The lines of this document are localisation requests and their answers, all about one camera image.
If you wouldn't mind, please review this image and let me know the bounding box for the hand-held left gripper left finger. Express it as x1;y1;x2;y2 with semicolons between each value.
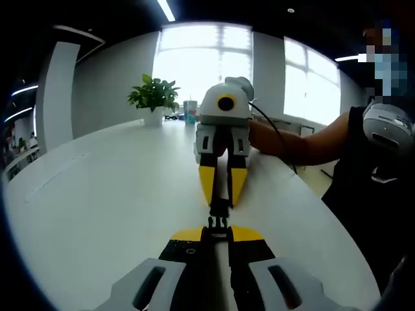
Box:
93;225;217;311

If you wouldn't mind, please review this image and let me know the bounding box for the ceiling light bar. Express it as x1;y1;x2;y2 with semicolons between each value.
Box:
335;54;367;63
10;84;39;97
156;0;176;23

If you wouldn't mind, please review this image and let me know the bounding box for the black buckle prong part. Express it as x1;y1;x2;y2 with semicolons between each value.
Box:
207;216;230;242

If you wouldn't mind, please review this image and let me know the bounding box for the teal paper cup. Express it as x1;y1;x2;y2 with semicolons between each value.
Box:
182;100;198;126

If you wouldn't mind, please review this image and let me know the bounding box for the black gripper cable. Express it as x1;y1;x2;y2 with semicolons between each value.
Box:
247;100;298;175

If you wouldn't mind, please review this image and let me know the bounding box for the white plant pot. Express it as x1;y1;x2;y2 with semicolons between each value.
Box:
142;108;164;128

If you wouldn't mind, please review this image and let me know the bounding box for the person in black shirt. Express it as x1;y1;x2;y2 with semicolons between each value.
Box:
320;105;415;292

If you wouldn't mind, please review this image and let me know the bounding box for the green potted plant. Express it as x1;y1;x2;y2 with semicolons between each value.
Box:
126;73;181;113

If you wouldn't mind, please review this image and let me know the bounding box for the grey worn chest device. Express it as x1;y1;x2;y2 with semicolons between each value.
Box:
362;99;415;153

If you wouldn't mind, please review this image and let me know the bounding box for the bright office window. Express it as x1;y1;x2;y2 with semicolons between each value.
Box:
283;36;342;126
151;23;254;107

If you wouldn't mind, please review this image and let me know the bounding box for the black buckle socket part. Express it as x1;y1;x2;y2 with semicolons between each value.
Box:
209;198;231;217

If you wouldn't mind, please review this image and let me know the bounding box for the white square pillar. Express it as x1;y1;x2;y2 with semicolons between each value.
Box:
34;41;81;154

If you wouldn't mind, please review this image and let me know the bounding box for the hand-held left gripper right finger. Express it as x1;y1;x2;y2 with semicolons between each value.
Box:
228;225;358;311

